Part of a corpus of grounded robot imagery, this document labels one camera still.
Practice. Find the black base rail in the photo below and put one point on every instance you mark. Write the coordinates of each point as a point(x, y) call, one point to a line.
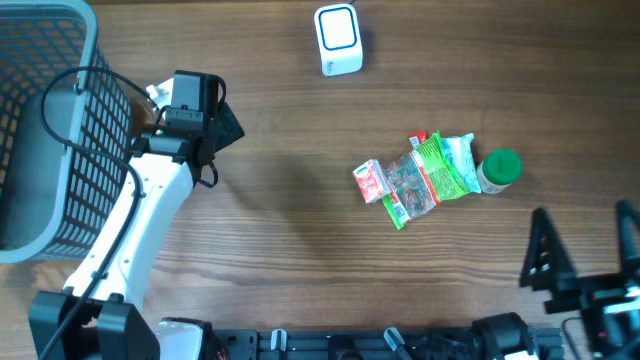
point(433, 343)

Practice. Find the grey plastic mesh basket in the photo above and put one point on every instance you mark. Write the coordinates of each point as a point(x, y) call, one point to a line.
point(54, 78)

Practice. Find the white barcode scanner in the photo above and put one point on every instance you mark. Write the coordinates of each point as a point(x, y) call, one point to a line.
point(339, 40)

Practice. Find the green gummy candy bag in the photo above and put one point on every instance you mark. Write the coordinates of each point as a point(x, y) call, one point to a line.
point(420, 180)

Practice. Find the small red orange box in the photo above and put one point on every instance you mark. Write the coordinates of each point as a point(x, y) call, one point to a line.
point(371, 181)

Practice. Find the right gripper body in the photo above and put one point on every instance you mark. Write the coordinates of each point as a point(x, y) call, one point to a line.
point(593, 292)

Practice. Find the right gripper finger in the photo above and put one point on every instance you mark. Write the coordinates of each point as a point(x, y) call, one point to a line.
point(627, 222)
point(546, 265)

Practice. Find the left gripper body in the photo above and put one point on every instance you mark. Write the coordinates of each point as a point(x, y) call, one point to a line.
point(225, 129)

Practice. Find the teal white wipes packet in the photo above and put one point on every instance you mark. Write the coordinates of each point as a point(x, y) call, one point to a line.
point(458, 152)

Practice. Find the red stick sachet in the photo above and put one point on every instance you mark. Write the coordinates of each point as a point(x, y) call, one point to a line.
point(417, 138)

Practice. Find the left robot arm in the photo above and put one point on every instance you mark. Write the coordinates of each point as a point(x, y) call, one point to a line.
point(98, 314)

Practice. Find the green lid jar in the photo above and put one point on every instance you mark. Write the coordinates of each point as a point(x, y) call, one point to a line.
point(498, 170)

